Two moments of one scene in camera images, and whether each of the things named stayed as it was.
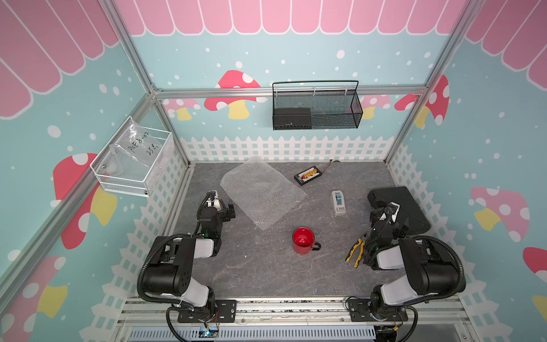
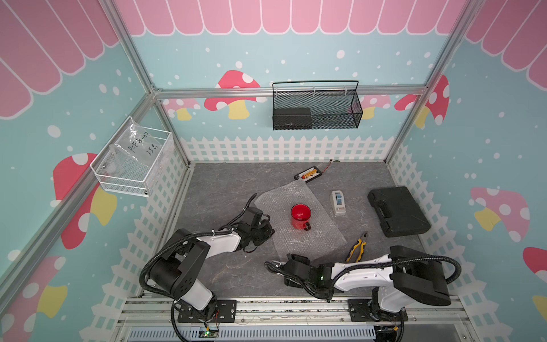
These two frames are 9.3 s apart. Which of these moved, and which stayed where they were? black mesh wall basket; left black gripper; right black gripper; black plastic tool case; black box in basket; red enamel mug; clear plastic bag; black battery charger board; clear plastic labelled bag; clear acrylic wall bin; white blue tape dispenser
Moved: right black gripper; left black gripper; clear plastic bag; red enamel mug
Stayed: black box in basket; clear plastic labelled bag; clear acrylic wall bin; black plastic tool case; black mesh wall basket; white blue tape dispenser; black battery charger board
